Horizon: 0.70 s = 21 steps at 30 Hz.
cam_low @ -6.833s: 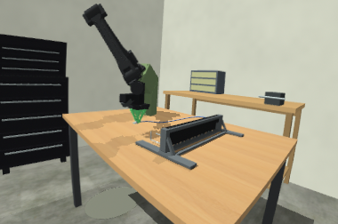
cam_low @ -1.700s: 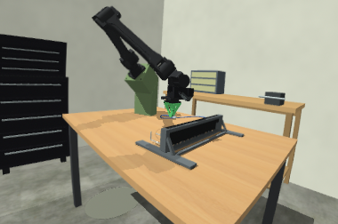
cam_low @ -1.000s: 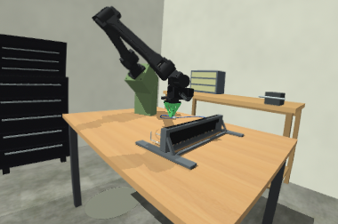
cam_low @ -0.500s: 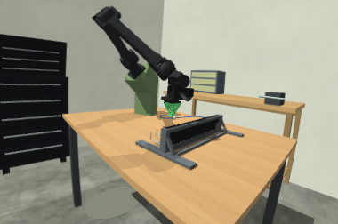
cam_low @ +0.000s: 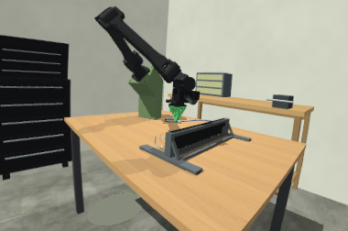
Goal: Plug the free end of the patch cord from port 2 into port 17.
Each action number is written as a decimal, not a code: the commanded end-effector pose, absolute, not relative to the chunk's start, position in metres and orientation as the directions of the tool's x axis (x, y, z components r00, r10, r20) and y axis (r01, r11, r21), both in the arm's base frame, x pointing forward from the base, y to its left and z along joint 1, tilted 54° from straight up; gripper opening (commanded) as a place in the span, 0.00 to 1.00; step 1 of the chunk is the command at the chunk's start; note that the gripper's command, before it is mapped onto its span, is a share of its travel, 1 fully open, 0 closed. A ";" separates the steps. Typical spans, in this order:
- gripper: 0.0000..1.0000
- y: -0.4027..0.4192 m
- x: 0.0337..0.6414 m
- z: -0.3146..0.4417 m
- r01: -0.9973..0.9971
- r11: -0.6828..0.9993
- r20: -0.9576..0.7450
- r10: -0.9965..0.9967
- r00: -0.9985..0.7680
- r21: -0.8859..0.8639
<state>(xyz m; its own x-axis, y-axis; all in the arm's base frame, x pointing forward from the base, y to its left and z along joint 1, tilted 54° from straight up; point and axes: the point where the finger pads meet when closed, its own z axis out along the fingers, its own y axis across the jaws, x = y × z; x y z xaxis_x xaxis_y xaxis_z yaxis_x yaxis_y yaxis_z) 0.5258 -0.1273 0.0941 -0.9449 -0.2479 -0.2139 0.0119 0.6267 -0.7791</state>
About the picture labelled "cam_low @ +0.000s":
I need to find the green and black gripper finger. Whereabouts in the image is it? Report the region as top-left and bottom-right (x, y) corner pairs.
(169, 105), (181, 121)
(174, 106), (187, 119)

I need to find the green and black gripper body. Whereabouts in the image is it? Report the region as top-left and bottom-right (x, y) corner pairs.
(166, 88), (189, 107)

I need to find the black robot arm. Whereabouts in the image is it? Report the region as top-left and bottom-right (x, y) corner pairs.
(94, 6), (200, 105)

